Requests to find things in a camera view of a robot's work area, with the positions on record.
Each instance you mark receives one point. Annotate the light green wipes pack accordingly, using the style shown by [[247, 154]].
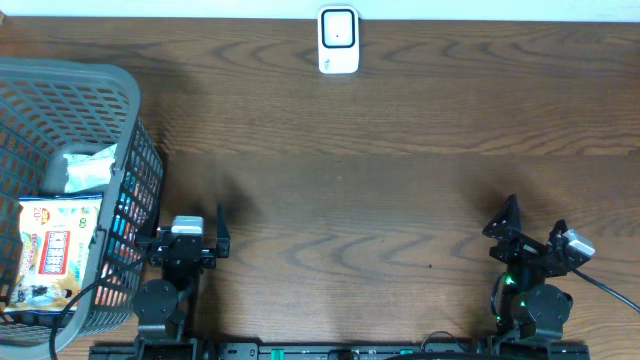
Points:
[[85, 172]]

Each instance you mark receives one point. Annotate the yellow snack bag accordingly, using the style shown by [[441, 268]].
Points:
[[56, 233]]

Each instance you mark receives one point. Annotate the white barcode scanner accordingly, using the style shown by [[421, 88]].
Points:
[[338, 40]]

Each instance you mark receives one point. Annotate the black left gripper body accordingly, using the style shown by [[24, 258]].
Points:
[[208, 259]]

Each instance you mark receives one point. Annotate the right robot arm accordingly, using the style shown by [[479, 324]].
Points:
[[527, 308]]

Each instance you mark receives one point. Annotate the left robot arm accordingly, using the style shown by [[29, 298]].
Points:
[[165, 307]]

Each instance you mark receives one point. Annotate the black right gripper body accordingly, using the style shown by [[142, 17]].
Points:
[[519, 249]]

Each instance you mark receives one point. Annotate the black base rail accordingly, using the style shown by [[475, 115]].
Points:
[[253, 351]]

